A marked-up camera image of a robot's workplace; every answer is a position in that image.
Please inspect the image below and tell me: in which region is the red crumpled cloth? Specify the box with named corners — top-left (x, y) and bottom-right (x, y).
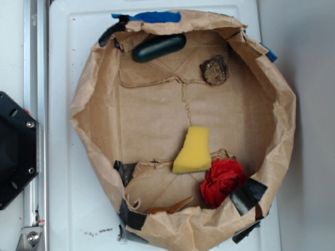
top-left (200, 158), bottom-right (247, 208)

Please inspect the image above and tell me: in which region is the dark green oblong capsule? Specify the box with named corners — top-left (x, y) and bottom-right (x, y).
top-left (132, 34), bottom-right (187, 63)

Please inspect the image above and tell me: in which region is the metal corner bracket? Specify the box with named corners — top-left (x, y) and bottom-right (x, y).
top-left (15, 226), bottom-right (43, 251)

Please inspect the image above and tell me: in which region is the yellow sponge piece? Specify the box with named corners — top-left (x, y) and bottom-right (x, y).
top-left (172, 126), bottom-right (211, 174)

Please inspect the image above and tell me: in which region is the brown paper bag tray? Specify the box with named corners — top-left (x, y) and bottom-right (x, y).
top-left (70, 10), bottom-right (296, 250)

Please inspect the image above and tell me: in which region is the aluminium extrusion rail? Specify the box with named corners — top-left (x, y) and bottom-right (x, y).
top-left (24, 1), bottom-right (50, 250)

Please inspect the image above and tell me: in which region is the brown pointed shell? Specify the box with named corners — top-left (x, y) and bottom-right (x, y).
top-left (146, 196), bottom-right (194, 214)

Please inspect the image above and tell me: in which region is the brown rough rock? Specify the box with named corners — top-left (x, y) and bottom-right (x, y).
top-left (199, 55), bottom-right (229, 85)

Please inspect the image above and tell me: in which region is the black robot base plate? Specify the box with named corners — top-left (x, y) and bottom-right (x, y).
top-left (1, 91), bottom-right (38, 210)

